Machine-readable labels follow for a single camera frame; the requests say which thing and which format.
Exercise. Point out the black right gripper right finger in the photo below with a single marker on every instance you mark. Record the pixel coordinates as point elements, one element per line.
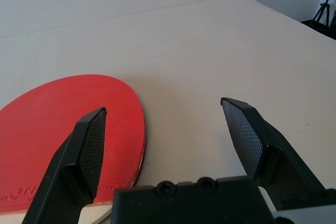
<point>252,129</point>

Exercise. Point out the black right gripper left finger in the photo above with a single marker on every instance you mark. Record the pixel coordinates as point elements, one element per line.
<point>65,155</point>

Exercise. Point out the red ping-pong paddle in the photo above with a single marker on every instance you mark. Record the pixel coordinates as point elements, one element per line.
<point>52,98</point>

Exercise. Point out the black tripod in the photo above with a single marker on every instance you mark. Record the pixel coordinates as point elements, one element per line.
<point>325,7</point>

